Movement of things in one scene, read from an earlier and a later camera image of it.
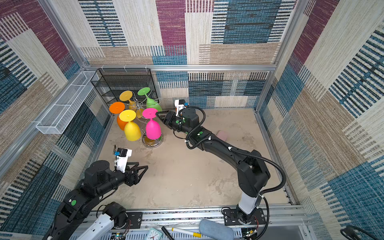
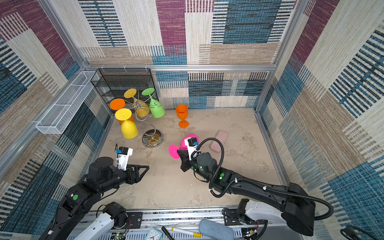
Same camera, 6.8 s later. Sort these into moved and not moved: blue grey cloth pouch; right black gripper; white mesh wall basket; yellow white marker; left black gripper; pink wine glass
Moved: pink wine glass; right black gripper
Not moved: left black gripper; yellow white marker; blue grey cloth pouch; white mesh wall basket
